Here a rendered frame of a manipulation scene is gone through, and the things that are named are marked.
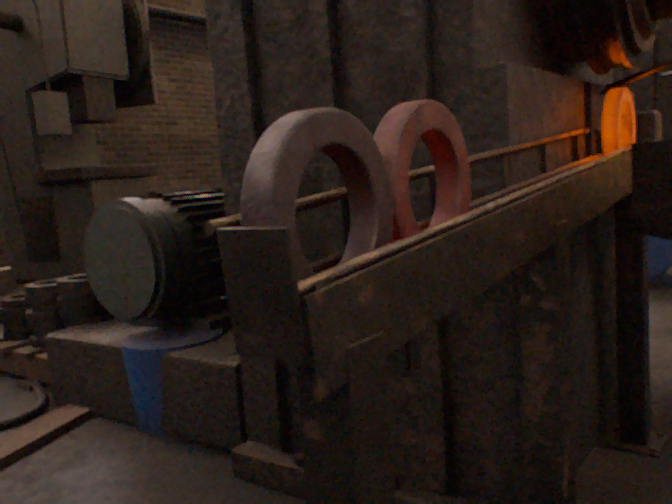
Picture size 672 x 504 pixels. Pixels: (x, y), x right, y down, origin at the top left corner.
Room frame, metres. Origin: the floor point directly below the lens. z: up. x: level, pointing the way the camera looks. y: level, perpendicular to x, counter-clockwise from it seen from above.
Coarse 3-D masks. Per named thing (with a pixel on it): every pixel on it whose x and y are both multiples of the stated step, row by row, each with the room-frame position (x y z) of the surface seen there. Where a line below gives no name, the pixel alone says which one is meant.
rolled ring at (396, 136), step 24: (384, 120) 0.68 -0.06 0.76; (408, 120) 0.67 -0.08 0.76; (432, 120) 0.71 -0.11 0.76; (384, 144) 0.66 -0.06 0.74; (408, 144) 0.67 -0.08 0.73; (432, 144) 0.76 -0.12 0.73; (456, 144) 0.76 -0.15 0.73; (408, 168) 0.66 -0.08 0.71; (456, 168) 0.76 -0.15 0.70; (408, 192) 0.66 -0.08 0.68; (456, 192) 0.76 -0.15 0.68; (408, 216) 0.66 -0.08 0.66; (456, 216) 0.75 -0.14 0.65
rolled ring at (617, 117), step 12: (612, 96) 1.40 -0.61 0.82; (624, 96) 1.42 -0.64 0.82; (612, 108) 1.38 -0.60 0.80; (624, 108) 1.47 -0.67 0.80; (612, 120) 1.37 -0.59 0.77; (624, 120) 1.49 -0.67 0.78; (612, 132) 1.36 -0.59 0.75; (624, 132) 1.49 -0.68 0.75; (612, 144) 1.37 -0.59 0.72; (624, 144) 1.49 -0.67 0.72
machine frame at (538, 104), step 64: (256, 0) 1.42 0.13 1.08; (320, 0) 1.28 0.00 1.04; (384, 0) 1.23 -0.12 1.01; (448, 0) 1.16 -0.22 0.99; (512, 0) 1.28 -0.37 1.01; (256, 64) 1.43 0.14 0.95; (320, 64) 1.29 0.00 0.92; (384, 64) 1.24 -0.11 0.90; (448, 64) 1.16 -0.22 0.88; (512, 64) 1.12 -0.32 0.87; (576, 64) 1.61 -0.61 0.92; (256, 128) 1.41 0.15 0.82; (512, 128) 1.11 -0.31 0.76; (576, 128) 1.41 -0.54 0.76; (320, 192) 1.33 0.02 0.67; (320, 256) 1.34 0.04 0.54; (576, 256) 1.40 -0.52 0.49; (448, 320) 1.17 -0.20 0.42; (512, 320) 1.10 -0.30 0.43; (576, 320) 1.39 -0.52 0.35; (256, 384) 1.48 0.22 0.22; (448, 384) 1.18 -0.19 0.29; (512, 384) 1.10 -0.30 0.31; (576, 384) 1.38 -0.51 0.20; (256, 448) 1.46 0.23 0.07; (448, 448) 1.17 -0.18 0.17; (512, 448) 1.11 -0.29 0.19; (576, 448) 1.36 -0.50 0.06
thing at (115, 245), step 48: (192, 192) 2.08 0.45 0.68; (96, 240) 1.95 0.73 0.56; (144, 240) 1.82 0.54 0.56; (192, 240) 1.92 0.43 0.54; (96, 288) 1.97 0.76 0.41; (144, 288) 1.83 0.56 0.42; (192, 288) 1.93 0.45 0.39; (48, 336) 2.09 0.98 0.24; (96, 336) 2.00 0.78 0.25; (96, 384) 1.93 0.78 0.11; (192, 384) 1.67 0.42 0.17; (240, 384) 1.58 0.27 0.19; (192, 432) 1.68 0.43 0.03; (240, 432) 1.58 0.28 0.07
